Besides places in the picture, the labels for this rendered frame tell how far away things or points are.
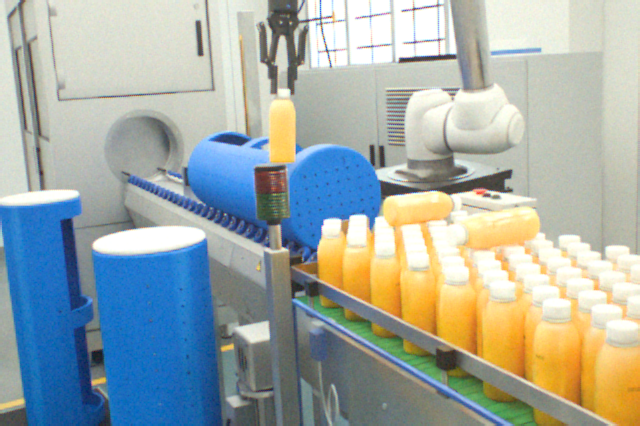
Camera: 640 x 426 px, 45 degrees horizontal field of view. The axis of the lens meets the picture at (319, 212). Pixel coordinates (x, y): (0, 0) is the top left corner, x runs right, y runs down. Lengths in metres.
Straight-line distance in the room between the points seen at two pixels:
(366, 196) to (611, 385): 1.13
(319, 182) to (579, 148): 2.00
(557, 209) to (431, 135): 1.33
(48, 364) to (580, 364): 2.18
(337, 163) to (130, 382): 0.75
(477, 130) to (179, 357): 1.11
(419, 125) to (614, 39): 2.44
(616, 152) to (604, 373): 3.77
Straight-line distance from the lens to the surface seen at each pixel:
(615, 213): 4.84
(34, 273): 2.90
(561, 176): 3.68
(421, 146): 2.50
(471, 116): 2.37
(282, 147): 1.90
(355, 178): 2.02
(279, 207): 1.40
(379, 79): 4.24
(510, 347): 1.23
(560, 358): 1.14
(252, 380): 1.72
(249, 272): 2.28
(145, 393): 1.95
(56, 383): 3.01
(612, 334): 1.05
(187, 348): 1.93
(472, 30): 2.33
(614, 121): 4.77
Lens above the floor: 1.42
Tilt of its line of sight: 10 degrees down
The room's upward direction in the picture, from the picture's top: 3 degrees counter-clockwise
